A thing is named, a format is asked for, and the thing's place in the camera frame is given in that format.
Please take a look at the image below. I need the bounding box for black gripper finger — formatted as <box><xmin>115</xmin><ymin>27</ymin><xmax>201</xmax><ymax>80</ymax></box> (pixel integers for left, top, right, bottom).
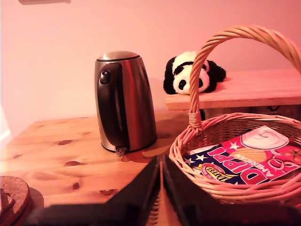
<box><xmin>162</xmin><ymin>154</ymin><xmax>221</xmax><ymax>226</ymax></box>
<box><xmin>104</xmin><ymin>155</ymin><xmax>162</xmax><ymax>226</ymax></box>

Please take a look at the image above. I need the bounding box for woven straw basket with handle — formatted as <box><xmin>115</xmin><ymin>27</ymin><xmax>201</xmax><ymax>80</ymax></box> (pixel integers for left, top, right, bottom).
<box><xmin>168</xmin><ymin>24</ymin><xmax>301</xmax><ymax>212</ymax></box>

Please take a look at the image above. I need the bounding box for wooden shelf board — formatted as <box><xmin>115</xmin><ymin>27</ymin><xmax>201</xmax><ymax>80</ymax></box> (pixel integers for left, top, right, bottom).
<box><xmin>165</xmin><ymin>68</ymin><xmax>301</xmax><ymax>111</ymax></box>

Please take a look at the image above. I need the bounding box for chips bag with stars print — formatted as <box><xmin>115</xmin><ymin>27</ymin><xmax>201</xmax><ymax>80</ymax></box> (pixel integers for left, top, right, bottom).
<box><xmin>185</xmin><ymin>125</ymin><xmax>301</xmax><ymax>186</ymax></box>

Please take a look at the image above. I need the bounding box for stainless steel electric kettle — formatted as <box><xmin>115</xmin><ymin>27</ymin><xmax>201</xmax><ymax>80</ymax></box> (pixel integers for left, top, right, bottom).
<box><xmin>94</xmin><ymin>50</ymin><xmax>158</xmax><ymax>157</ymax></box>

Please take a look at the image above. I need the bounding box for plush panda toy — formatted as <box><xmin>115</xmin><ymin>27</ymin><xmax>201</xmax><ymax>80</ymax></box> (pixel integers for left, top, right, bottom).
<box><xmin>163</xmin><ymin>50</ymin><xmax>227</xmax><ymax>95</ymax></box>

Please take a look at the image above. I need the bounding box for round cork trivet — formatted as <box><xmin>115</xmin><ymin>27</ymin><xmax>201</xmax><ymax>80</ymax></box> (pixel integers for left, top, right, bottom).
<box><xmin>0</xmin><ymin>176</ymin><xmax>33</xmax><ymax>226</ymax></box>

